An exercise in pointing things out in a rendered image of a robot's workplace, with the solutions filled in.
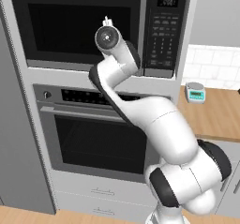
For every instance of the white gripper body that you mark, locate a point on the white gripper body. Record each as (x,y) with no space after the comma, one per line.
(107,22)

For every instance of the black built-in microwave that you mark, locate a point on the black built-in microwave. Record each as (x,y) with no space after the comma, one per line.
(164,31)

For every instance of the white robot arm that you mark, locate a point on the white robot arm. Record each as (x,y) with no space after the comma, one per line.
(168,131)

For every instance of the grey fridge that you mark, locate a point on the grey fridge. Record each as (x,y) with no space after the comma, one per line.
(18,140)

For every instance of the black microwave door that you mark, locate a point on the black microwave door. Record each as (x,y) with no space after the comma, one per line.
(62,31)

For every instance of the round oven knob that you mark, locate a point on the round oven knob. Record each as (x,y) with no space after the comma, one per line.
(47,94)

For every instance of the grey base cupboard door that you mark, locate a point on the grey base cupboard door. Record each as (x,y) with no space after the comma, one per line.
(231,199)

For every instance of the grey drawer front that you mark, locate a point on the grey drawer front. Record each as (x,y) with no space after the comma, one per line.
(78,187)
(75,207)

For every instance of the stainless steel oven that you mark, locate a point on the stainless steel oven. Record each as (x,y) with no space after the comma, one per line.
(78,134)

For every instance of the grey tall appliance cabinet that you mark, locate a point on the grey tall appliance cabinet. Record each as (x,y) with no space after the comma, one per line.
(28,77)

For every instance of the oven door with dark window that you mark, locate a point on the oven door with dark window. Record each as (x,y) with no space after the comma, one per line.
(93,146)

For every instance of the small digital kitchen scale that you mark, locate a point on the small digital kitchen scale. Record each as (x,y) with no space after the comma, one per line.
(195,92)

